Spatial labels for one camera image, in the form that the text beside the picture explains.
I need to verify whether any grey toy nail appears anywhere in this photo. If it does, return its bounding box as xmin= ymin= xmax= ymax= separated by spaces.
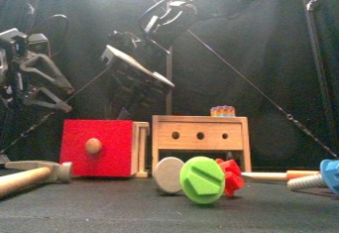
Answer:
xmin=152 ymin=156 xmax=187 ymax=195

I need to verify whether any red wooden drawer box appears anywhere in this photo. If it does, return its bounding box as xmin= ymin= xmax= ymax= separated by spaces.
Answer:
xmin=59 ymin=118 xmax=151 ymax=179

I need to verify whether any wooden bench with holes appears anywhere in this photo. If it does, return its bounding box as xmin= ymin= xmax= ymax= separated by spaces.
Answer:
xmin=151 ymin=114 xmax=254 ymax=174

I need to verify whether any colourful small toy block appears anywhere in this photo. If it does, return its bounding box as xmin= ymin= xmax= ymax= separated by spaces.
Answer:
xmin=210 ymin=105 xmax=238 ymax=118

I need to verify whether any wooden toy hammer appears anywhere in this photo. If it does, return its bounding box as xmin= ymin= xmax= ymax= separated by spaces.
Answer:
xmin=0 ymin=160 xmax=75 ymax=199

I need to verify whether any green toy screw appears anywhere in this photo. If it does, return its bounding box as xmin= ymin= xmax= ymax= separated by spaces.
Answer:
xmin=179 ymin=156 xmax=227 ymax=205

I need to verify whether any red toy nut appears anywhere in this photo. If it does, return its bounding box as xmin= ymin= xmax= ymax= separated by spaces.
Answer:
xmin=215 ymin=158 xmax=246 ymax=198

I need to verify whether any wooden toy screwdriver orange band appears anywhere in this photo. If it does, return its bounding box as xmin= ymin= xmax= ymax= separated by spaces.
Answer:
xmin=240 ymin=170 xmax=320 ymax=182

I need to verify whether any blue toy screw grey thread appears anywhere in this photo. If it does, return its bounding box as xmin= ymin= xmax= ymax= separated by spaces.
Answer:
xmin=286 ymin=159 xmax=339 ymax=197

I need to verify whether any vertical metal frame pole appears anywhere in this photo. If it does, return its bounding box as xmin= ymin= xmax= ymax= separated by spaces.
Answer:
xmin=164 ymin=0 xmax=175 ymax=116

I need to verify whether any black looped cable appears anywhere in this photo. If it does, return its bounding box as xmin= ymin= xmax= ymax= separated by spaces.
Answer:
xmin=28 ymin=13 xmax=72 ymax=57

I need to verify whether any diagonal frame brace wire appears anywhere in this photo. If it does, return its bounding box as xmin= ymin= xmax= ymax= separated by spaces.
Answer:
xmin=129 ymin=0 xmax=339 ymax=161

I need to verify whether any black frame post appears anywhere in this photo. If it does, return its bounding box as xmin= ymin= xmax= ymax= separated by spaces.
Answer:
xmin=302 ymin=0 xmax=339 ymax=146

